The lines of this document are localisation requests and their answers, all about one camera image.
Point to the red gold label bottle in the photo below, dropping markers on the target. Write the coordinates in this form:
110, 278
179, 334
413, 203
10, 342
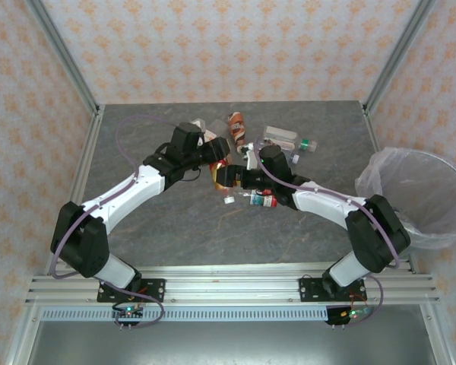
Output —
216, 175

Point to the clear bottle blue label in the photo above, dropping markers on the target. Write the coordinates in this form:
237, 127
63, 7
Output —
294, 159

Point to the brown label plastic bottle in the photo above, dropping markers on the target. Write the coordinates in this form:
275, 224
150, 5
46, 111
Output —
236, 127

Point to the clear bottle green cap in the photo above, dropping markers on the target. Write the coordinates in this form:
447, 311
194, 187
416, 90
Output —
281, 134

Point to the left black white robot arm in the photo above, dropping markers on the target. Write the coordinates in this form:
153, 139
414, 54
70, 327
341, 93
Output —
80, 247

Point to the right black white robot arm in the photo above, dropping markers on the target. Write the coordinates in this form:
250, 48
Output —
376, 235

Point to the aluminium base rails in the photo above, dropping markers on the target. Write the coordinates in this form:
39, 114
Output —
232, 285

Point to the grey metal base panel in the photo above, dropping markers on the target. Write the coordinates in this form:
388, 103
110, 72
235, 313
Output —
232, 344

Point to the small circuit board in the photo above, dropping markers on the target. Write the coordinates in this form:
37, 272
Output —
351, 315
129, 313

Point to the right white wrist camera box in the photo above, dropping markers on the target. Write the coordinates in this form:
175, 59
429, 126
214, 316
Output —
252, 161

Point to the aluminium table side rail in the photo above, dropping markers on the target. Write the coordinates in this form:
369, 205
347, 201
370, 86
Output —
94, 129
370, 129

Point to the aluminium frame post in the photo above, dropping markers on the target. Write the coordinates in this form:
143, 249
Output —
396, 57
66, 57

